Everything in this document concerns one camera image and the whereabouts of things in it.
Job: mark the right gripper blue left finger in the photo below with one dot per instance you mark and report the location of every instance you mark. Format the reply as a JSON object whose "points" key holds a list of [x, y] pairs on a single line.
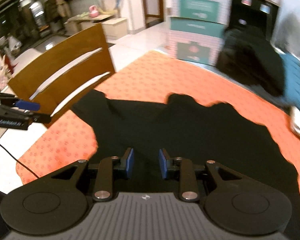
{"points": [[127, 162]]}

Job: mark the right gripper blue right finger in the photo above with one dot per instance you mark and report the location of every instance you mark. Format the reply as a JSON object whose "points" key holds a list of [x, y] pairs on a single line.
{"points": [[164, 163]]}

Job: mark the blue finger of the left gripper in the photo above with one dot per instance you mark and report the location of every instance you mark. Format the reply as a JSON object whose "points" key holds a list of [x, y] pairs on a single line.
{"points": [[26, 105]]}

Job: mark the black sweater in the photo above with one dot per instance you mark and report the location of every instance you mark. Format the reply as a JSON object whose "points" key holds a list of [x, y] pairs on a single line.
{"points": [[184, 128]]}

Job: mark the black folded clothes pile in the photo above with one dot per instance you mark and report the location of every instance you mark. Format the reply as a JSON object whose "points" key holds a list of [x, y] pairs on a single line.
{"points": [[249, 58]]}

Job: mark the wooden chair left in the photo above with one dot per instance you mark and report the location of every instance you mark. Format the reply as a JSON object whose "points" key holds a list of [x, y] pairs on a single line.
{"points": [[62, 75]]}

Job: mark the orange flower-pattern table mat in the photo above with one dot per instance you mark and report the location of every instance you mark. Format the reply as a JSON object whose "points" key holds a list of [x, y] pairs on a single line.
{"points": [[153, 78]]}

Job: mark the pink kettlebell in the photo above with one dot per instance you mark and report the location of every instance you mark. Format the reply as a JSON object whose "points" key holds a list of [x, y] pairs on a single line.
{"points": [[93, 11]]}

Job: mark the low white cabinet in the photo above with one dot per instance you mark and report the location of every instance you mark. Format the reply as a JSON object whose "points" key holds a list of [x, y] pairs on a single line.
{"points": [[114, 28]]}

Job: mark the lower teal pink carton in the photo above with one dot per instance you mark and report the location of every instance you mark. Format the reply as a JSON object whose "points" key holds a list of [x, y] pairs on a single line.
{"points": [[195, 40]]}

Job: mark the teal pink carton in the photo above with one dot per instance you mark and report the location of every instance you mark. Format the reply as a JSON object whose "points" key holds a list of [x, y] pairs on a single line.
{"points": [[215, 11], [195, 40]]}

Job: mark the teal knitted sweater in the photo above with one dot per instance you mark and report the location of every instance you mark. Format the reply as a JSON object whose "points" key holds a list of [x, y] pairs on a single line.
{"points": [[291, 95]]}

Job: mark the upper teal pink carton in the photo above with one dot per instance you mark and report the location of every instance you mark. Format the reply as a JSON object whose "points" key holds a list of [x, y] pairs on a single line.
{"points": [[215, 11]]}

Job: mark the clear plastic bag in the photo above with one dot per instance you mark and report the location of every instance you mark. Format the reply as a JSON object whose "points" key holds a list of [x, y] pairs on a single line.
{"points": [[287, 36]]}

